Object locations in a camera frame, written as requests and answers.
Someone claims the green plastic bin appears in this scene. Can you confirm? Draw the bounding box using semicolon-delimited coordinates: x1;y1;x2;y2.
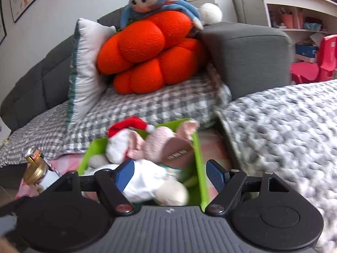
77;131;210;211

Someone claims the white sock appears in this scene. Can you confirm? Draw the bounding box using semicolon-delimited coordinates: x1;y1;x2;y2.
84;159;169;203

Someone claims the bunny doll blue dress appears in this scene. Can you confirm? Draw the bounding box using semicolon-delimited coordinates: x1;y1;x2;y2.
86;153;190;207

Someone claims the pink knitted plush pig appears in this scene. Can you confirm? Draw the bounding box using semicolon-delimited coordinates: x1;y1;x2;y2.
127;120;199;170

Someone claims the santa plush doll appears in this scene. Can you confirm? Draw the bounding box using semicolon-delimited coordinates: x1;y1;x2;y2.
106;116;155;164

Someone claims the pink checked cloth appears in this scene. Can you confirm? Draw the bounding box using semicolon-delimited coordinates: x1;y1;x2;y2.
14;129;231;199

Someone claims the glass jar gold lid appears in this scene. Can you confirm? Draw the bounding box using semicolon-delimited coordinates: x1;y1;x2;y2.
23;159;60;194

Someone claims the grey quilted ottoman cover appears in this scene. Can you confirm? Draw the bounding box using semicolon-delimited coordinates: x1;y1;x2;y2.
217;80;336;252

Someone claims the small can colourful label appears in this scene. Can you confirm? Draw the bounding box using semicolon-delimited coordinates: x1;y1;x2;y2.
25;147;44;164

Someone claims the grey checked quilted sofa cover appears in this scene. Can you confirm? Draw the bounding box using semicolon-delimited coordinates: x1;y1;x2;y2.
1;66;232;167

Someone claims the teal white throw pillow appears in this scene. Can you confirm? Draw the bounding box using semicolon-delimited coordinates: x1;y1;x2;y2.
66;18;116;127

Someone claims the red plastic kids chair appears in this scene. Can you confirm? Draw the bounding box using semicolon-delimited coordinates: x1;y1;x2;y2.
290;34;336;84

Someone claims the orange knot cushion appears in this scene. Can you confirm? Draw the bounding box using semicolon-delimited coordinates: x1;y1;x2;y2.
96;11;207;94

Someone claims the white round plush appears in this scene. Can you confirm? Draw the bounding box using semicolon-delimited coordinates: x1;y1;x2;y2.
198;3;223;26

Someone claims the white bookshelf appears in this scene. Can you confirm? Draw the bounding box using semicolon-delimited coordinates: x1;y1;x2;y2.
238;0;336;50

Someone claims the blue monkey plush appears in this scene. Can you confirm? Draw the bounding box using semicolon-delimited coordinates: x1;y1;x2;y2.
120;0;203;31

